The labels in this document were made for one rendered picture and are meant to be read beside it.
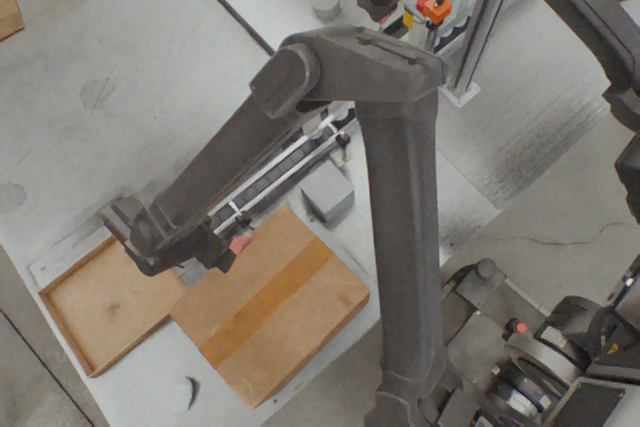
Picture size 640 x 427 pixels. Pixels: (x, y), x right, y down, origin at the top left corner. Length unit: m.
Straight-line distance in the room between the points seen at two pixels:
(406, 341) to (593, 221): 1.85
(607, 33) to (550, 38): 0.87
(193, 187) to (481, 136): 0.90
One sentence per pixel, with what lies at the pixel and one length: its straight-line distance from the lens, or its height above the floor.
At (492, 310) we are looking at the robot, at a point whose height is 0.24.
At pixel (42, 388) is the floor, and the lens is 2.42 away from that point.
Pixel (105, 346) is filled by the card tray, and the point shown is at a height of 0.83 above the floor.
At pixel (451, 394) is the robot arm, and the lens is 0.57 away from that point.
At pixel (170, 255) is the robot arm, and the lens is 0.76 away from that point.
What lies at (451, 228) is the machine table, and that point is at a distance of 1.24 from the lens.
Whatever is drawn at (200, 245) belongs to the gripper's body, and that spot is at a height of 1.27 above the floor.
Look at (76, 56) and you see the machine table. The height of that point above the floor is 0.83.
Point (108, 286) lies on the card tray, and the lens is 1.35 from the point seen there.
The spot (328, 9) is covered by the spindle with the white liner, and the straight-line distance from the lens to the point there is 1.40.
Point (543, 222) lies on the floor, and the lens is 2.21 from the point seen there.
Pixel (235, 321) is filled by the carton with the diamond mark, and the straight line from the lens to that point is 0.93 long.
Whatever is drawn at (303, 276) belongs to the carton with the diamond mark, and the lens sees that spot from 0.91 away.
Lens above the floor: 2.02
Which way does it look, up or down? 72 degrees down
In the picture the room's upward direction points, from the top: 11 degrees counter-clockwise
